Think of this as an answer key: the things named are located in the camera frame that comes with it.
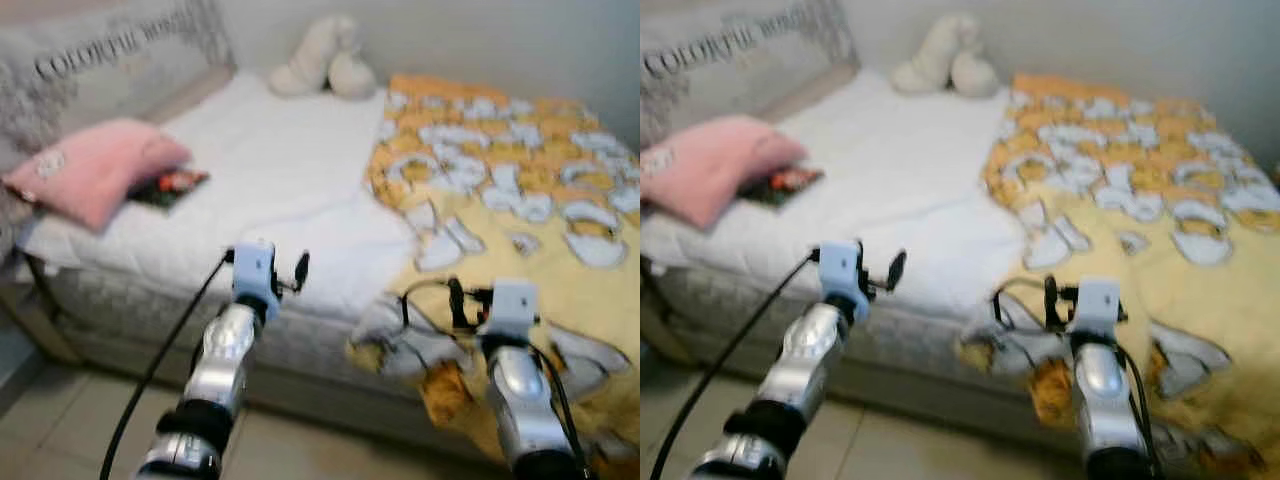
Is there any red black book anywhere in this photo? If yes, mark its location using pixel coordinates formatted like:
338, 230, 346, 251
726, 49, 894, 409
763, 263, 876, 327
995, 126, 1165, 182
740, 165, 826, 211
128, 168, 211, 213

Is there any orange yellow patterned blanket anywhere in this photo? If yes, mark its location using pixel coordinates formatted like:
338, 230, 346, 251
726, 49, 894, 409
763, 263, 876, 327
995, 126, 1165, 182
345, 73, 641, 471
955, 72, 1280, 476

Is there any grey quilted mattress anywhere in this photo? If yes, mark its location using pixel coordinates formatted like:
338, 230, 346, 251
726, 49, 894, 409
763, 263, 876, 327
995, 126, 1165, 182
645, 255, 1011, 401
40, 255, 501, 401

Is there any pink pillow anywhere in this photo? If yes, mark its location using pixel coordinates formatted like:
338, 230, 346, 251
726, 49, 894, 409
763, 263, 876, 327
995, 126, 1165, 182
2, 118, 193, 233
640, 115, 809, 231

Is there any cream plush toy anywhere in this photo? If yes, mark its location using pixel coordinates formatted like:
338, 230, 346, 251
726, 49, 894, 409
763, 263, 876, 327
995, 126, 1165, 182
890, 13, 1001, 99
268, 15, 378, 101

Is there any grey floral printed cushion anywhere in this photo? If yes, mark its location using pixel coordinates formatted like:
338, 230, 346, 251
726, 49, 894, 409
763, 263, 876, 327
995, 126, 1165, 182
640, 0, 861, 151
0, 0, 238, 263

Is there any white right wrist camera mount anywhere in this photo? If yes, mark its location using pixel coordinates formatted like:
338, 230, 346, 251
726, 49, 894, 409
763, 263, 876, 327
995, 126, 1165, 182
1072, 278, 1123, 341
488, 280, 542, 346

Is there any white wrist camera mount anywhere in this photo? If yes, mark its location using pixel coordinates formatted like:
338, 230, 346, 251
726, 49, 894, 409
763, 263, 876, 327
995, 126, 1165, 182
1072, 278, 1123, 341
488, 280, 542, 346
818, 240, 869, 311
230, 240, 281, 311

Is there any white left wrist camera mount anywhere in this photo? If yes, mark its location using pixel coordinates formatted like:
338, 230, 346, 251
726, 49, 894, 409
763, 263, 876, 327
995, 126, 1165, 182
818, 240, 869, 311
230, 240, 281, 311

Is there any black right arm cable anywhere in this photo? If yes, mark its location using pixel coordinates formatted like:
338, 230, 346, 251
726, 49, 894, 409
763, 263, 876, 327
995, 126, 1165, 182
992, 278, 1166, 476
400, 278, 589, 476

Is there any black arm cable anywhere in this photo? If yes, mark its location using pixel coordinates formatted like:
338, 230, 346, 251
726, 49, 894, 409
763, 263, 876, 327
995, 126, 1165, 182
992, 278, 1166, 476
98, 252, 236, 480
400, 278, 589, 476
650, 252, 823, 480

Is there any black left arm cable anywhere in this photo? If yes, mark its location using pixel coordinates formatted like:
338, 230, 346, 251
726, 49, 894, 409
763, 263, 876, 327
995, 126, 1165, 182
650, 252, 823, 480
98, 252, 236, 480

